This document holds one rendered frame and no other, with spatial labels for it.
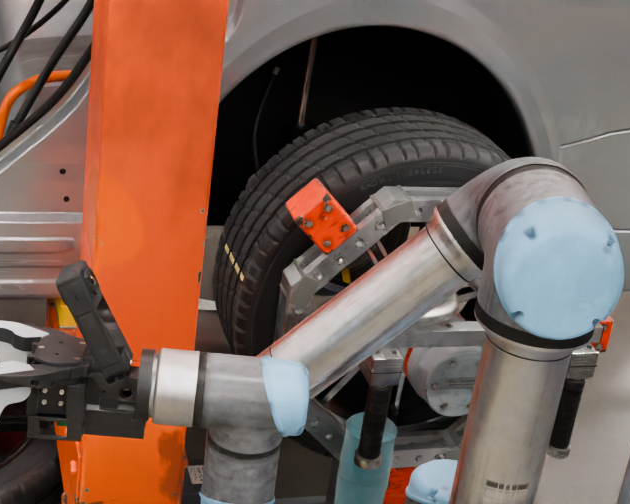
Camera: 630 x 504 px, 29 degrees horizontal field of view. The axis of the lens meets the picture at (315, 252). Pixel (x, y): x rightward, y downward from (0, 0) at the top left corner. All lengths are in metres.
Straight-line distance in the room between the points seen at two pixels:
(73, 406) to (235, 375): 0.16
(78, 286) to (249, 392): 0.19
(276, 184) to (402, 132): 0.24
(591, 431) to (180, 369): 2.60
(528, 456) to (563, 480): 2.20
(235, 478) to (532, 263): 0.37
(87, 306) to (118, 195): 0.56
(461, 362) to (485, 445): 0.79
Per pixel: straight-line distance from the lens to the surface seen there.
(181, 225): 1.74
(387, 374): 1.87
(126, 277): 1.76
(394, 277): 1.27
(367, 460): 1.95
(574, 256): 1.10
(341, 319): 1.28
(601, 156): 2.58
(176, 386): 1.17
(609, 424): 3.74
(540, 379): 1.18
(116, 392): 1.20
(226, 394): 1.17
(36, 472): 2.30
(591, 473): 3.49
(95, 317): 1.17
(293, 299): 2.01
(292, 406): 1.18
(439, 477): 1.44
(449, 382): 2.02
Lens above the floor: 1.85
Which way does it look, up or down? 25 degrees down
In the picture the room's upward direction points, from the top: 8 degrees clockwise
